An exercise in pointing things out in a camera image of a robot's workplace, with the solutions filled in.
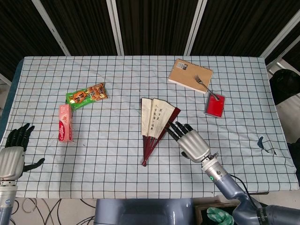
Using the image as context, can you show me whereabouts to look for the aluminium frame rail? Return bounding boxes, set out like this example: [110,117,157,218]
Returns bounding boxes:
[266,58,290,75]

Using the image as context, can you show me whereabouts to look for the black bag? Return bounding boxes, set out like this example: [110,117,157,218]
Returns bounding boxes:
[269,69,300,105]

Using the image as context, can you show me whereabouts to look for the metal fork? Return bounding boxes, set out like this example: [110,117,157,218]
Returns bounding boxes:
[193,75,220,101]

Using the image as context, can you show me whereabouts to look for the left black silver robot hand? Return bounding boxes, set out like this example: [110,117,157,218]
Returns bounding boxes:
[0,123,45,182]

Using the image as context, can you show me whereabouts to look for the brown storage box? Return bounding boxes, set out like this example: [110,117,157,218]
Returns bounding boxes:
[195,202,237,225]

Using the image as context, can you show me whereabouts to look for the green cloth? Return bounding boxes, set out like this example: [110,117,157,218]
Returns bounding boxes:
[206,207,235,225]

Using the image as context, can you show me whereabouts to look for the blue-grey robot torso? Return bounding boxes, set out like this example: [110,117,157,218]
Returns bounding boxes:
[93,198,195,225]

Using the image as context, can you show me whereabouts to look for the paper folding fan red ribs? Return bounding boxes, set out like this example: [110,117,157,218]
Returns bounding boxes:
[140,97,181,166]

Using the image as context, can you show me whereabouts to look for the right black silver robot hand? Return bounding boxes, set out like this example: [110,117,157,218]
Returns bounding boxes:
[165,121,211,164]

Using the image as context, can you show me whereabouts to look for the brown spiral notebook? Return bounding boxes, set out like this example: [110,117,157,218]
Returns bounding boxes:
[168,59,214,95]

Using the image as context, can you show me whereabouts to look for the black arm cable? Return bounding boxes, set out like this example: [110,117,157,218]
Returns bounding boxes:
[229,174,263,209]

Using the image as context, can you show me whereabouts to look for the white blue checkered tablecloth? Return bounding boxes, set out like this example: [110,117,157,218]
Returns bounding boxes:
[0,55,300,199]

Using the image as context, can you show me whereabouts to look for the green orange snack packet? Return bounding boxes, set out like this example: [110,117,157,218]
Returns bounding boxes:
[66,82,109,111]

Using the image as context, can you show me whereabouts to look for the red ink pad case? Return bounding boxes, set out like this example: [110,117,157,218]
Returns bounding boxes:
[204,91,226,118]

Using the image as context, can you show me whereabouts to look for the white partition frame post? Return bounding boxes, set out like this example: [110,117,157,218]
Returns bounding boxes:
[0,72,12,86]
[105,0,124,56]
[31,0,71,56]
[261,21,300,59]
[184,0,208,56]

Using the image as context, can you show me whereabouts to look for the black floor cables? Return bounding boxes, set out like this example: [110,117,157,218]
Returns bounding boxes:
[14,198,97,225]

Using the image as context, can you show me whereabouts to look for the pink Colgate toothpaste box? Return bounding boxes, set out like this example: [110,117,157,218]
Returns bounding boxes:
[58,104,73,143]

